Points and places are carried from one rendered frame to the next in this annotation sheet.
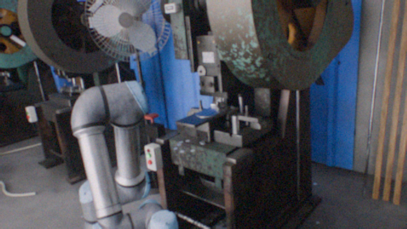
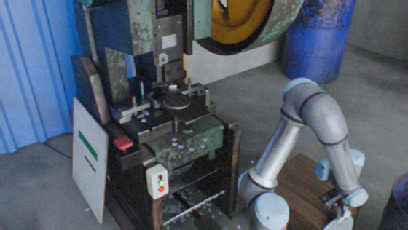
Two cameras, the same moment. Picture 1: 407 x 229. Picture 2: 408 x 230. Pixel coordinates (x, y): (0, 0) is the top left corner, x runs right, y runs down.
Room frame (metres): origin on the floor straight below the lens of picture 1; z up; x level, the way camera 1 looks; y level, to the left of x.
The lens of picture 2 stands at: (1.20, 1.33, 1.59)
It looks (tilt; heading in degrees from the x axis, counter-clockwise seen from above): 32 degrees down; 280
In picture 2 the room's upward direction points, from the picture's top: straight up
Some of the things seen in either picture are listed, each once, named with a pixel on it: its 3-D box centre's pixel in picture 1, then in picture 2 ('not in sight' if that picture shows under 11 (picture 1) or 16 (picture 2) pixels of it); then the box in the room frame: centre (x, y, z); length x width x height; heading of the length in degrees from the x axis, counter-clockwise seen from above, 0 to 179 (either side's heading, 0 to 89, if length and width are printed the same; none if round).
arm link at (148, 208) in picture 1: (148, 218); (333, 171); (0.86, 0.19, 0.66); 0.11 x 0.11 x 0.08; 26
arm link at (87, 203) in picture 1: (98, 196); (269, 215); (1.10, 0.43, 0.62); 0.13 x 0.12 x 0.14; 116
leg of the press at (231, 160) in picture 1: (280, 164); (191, 118); (1.57, -0.42, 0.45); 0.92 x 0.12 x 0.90; 137
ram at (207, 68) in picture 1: (214, 61); (164, 44); (1.62, -0.10, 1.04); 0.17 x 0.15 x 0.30; 137
